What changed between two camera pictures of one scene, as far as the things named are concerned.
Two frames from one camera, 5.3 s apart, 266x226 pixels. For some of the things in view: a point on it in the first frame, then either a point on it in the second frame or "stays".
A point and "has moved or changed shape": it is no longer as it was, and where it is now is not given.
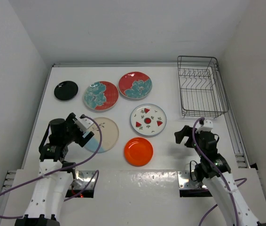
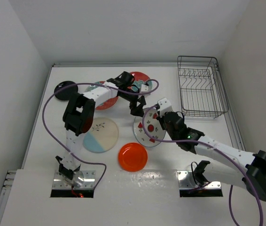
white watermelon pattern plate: [148, 119] has moved or changed shape
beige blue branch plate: [110, 135] stays
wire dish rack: [202, 91] stays
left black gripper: [81, 140] → [137, 110]
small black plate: [66, 90] stays
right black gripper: [186, 131] → [160, 118]
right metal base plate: [185, 182] stays
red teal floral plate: [135, 85] stays
